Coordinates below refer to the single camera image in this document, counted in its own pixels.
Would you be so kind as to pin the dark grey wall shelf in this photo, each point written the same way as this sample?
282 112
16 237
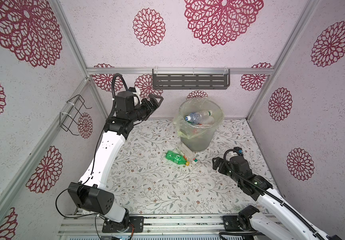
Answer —
193 81

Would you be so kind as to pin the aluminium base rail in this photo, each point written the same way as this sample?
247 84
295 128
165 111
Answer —
152 224

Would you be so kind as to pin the clear bottle red cap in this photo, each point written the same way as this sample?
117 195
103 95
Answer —
208 122

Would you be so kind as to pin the green plastic bin liner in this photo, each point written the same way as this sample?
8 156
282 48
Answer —
189 130

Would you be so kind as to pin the crushed Pocari bottle blue label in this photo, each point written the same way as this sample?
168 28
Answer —
194 118

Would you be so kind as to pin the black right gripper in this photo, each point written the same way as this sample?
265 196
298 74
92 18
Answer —
224 164

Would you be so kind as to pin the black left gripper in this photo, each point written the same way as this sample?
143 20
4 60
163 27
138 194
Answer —
155 104

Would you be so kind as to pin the clear bottle white yellow label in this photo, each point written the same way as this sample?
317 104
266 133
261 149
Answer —
203 115

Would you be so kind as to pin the black wire wall rack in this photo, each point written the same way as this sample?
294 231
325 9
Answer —
69 117

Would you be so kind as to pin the green bottle yellow cap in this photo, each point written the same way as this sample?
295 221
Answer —
176 158

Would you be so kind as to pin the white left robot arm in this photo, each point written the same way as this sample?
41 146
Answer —
90 192

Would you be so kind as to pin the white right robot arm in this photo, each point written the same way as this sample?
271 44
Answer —
252 222

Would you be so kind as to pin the silver mesh waste bin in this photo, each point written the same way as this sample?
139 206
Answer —
197 137

